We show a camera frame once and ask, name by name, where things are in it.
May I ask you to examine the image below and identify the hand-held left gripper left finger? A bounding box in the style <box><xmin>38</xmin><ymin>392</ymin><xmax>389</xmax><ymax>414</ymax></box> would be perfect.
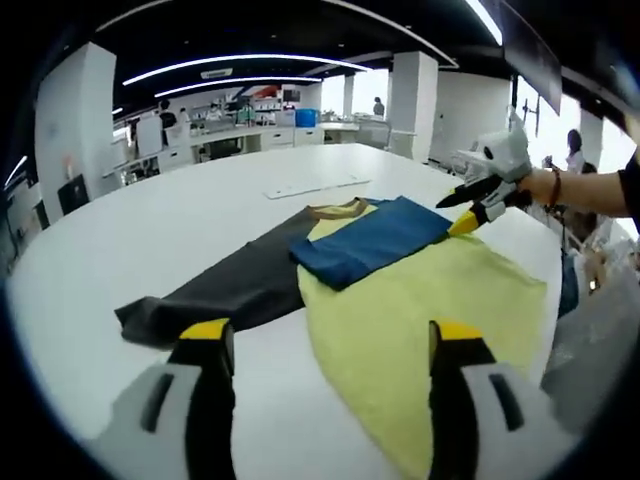
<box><xmin>87</xmin><ymin>317</ymin><xmax>237</xmax><ymax>480</ymax></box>

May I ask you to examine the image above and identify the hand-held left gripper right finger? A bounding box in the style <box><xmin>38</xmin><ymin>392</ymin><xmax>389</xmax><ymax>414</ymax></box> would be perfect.
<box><xmin>427</xmin><ymin>319</ymin><xmax>576</xmax><ymax>480</ymax></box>

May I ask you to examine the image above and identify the yellow blue black garment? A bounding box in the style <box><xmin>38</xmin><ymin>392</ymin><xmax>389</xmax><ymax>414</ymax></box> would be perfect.
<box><xmin>113</xmin><ymin>196</ymin><xmax>549</xmax><ymax>480</ymax></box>

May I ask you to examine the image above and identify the white template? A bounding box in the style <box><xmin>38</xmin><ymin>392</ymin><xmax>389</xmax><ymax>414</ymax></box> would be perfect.
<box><xmin>262</xmin><ymin>174</ymin><xmax>374</xmax><ymax>200</ymax></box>

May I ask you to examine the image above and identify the person's right hand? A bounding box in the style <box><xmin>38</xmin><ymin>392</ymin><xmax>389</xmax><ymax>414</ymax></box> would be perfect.
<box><xmin>514</xmin><ymin>167</ymin><xmax>554</xmax><ymax>207</ymax></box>

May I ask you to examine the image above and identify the black hanging panel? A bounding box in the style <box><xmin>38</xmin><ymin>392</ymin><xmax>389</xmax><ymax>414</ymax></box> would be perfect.
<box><xmin>499</xmin><ymin>0</ymin><xmax>564</xmax><ymax>111</ymax></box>

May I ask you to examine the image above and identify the white square pillar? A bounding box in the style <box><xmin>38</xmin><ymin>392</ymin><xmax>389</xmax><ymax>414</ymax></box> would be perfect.
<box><xmin>387</xmin><ymin>51</ymin><xmax>441</xmax><ymax>161</ymax></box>
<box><xmin>34</xmin><ymin>42</ymin><xmax>119</xmax><ymax>221</ymax></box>

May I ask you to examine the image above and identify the translucent plastic bag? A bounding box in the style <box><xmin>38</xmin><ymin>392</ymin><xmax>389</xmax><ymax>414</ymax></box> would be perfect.
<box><xmin>542</xmin><ymin>239</ymin><xmax>640</xmax><ymax>436</ymax></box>

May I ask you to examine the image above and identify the white lab counter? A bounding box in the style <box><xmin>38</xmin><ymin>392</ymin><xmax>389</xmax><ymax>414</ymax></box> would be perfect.
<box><xmin>189</xmin><ymin>124</ymin><xmax>326</xmax><ymax>161</ymax></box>

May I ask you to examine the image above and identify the black box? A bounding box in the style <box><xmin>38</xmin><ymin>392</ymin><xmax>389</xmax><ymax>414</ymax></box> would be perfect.
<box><xmin>57</xmin><ymin>174</ymin><xmax>91</xmax><ymax>216</ymax></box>

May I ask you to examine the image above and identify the red bead bracelet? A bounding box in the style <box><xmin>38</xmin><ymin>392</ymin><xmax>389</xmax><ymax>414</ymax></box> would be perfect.
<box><xmin>548</xmin><ymin>166</ymin><xmax>563</xmax><ymax>210</ymax></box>

